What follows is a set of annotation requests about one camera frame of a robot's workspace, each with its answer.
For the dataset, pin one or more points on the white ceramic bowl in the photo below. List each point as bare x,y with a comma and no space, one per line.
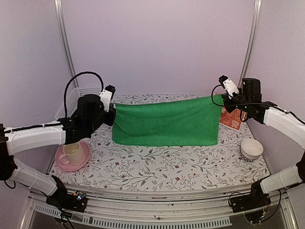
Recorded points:
251,149

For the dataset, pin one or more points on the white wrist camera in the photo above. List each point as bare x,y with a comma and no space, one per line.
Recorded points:
106,96
229,86

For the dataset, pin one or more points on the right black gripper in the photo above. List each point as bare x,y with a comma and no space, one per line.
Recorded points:
227,100

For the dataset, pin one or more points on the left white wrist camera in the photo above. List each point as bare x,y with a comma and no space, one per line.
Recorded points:
106,96

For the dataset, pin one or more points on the right aluminium frame post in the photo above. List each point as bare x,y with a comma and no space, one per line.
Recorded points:
252,35

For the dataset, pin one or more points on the pink saucer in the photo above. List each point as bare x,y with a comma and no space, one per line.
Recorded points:
70,168

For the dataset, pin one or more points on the white plastic mesh basket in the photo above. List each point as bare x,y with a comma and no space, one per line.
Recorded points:
75,94

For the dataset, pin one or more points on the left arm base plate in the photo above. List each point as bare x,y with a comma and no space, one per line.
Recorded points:
64,200

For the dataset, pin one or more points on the aluminium frame post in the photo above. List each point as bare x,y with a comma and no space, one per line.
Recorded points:
252,35
64,37

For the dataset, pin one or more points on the cream ribbed mug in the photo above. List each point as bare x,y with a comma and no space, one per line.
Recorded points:
73,154

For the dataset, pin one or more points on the green microfiber towel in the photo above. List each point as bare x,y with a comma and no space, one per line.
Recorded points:
193,122

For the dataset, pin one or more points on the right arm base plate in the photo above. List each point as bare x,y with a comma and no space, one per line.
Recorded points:
247,202

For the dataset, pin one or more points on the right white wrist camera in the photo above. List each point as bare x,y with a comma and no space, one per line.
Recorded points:
229,86

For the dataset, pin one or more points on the left aluminium frame post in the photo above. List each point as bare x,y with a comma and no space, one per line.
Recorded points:
64,37

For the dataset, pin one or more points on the aluminium front rail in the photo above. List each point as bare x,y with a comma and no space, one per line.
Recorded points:
197,209

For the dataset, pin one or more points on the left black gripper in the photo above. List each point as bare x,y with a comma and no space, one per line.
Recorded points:
110,120

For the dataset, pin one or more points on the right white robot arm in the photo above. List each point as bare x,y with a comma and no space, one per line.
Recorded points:
290,125

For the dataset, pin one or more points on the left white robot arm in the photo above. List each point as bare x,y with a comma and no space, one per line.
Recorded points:
15,140

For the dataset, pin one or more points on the orange rabbit pattern towel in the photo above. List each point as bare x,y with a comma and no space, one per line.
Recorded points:
231,120

